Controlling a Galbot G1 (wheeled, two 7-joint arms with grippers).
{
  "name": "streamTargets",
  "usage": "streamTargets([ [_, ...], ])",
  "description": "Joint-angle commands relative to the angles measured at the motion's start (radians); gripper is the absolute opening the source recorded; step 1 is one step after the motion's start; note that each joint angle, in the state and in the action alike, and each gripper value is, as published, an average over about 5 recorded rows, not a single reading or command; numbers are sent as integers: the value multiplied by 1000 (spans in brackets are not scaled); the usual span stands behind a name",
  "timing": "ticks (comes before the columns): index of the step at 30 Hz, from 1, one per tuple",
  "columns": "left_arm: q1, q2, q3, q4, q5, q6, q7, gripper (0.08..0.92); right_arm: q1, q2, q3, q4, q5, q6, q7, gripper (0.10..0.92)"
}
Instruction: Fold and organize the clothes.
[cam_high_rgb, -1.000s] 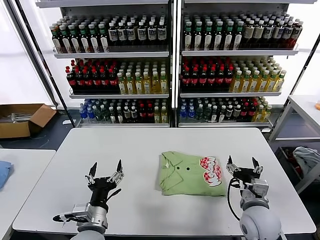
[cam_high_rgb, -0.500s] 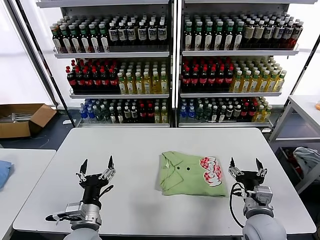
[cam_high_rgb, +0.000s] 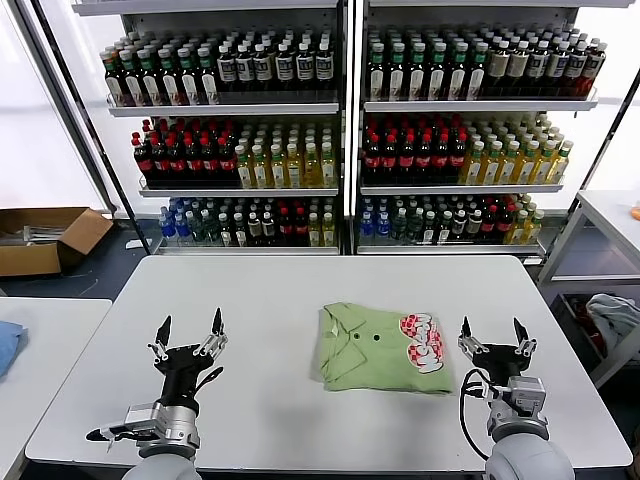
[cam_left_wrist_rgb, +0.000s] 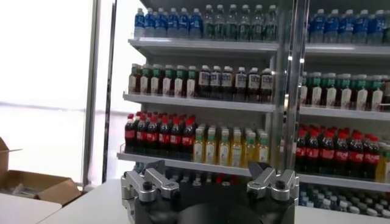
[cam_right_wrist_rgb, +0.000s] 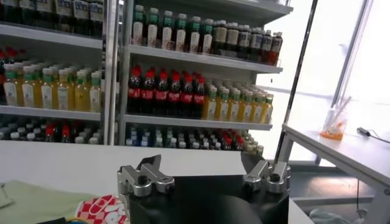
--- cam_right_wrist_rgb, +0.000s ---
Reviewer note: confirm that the dark tea bottle green cap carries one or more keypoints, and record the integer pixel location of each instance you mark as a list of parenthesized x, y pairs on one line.
[(152, 34), (138, 32), (207, 42), (194, 40), (167, 36), (180, 38)]

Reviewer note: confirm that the black storage crate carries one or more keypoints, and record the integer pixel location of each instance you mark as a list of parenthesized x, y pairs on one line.
[(335, 201)]

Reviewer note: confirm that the wide grey window mullion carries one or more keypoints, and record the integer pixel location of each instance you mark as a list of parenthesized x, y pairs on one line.
[(353, 45)]

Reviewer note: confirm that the grey-framed white side table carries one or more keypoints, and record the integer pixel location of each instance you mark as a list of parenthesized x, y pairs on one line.
[(350, 155)]

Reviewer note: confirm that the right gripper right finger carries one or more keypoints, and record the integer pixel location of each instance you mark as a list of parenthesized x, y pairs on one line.
[(275, 179)]

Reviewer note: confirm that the grey crumpled cloth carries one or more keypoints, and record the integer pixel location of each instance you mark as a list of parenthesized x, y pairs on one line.
[(326, 217)]

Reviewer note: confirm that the grey metal shelf unit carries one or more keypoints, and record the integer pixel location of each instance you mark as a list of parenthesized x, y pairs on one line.
[(51, 113), (198, 122)]

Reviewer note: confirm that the dark drink bottle beige label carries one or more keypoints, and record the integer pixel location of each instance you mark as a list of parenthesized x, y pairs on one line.
[(232, 38), (219, 36)]

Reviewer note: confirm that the green t-shirt red print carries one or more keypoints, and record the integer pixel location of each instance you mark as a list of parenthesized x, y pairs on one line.
[(39, 204)]

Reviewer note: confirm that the reddish drink bottle white label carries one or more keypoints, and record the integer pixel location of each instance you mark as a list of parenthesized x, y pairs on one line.
[(276, 45)]

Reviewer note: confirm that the thin black window post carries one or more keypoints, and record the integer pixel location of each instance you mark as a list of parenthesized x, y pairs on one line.
[(296, 76)]

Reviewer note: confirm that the cola bottle red cap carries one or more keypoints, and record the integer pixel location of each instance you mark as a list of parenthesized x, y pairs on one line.
[(161, 95), (147, 94), (199, 99), (174, 96), (186, 98), (134, 92)]

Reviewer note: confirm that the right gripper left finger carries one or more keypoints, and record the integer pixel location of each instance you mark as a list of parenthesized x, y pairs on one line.
[(138, 181)]

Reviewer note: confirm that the yellow juice bottle green label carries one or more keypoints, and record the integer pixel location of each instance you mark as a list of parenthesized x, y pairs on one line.
[(47, 95), (246, 110), (10, 91), (29, 92), (224, 108), (267, 111), (95, 99), (257, 111), (234, 109), (81, 98), (211, 106), (63, 96)]

